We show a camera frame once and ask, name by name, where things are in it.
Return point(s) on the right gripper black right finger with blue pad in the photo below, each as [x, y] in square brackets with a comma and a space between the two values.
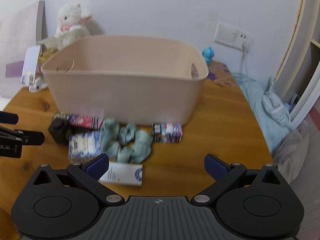
[226, 177]

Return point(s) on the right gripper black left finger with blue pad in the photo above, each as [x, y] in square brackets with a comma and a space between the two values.
[88, 175]

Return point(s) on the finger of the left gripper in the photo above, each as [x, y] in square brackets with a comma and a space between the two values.
[27, 137]
[8, 118]

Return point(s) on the blue white porcelain pattern box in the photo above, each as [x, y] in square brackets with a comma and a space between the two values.
[84, 146]

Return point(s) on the black small box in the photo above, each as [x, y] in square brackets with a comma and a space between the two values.
[60, 130]

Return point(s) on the white blue medicine box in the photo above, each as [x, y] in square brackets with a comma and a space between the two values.
[123, 174]

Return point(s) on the green fabric scrunchie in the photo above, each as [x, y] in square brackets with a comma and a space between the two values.
[127, 144]

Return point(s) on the long purple pink carton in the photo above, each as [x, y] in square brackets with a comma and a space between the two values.
[83, 121]

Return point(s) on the hello kitty blind box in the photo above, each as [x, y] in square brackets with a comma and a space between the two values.
[166, 132]

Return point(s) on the white phone stand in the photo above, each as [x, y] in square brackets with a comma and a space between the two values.
[32, 77]

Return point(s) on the light blue bed blanket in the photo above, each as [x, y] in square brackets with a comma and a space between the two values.
[273, 133]

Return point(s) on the grey plush blanket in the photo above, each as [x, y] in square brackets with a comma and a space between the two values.
[290, 156]

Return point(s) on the white crumpled cloth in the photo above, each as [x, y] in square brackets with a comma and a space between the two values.
[274, 106]

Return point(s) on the purple flower patterned mat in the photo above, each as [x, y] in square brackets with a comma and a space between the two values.
[220, 74]

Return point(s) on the beige plastic storage bin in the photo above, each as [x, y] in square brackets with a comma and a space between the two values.
[133, 79]

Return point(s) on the white plush lamb toy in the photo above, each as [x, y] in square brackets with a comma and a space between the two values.
[71, 24]

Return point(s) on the blue cartoon figurine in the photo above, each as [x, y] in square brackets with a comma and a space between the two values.
[208, 54]

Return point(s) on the white wardrobe frame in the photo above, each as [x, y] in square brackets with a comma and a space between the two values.
[299, 71]

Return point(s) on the white wall switch socket panel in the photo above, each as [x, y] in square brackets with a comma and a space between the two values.
[233, 37]

